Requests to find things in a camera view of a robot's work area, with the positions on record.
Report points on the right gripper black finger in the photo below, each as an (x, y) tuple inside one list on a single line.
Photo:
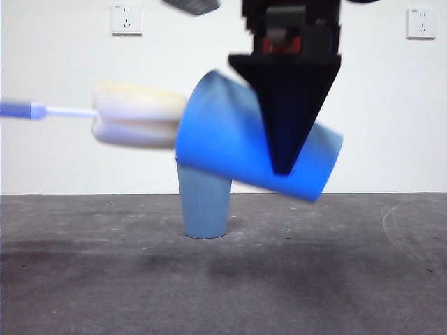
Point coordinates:
[(290, 104)]

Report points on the blue ribbed plastic cup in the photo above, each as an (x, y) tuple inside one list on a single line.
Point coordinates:
[(216, 139), (204, 209)]

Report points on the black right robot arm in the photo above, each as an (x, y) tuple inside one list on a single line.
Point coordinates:
[(363, 1)]

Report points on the white wall socket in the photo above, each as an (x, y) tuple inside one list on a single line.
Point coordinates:
[(127, 19), (421, 23)]

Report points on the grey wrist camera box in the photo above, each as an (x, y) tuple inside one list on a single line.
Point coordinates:
[(192, 5)]

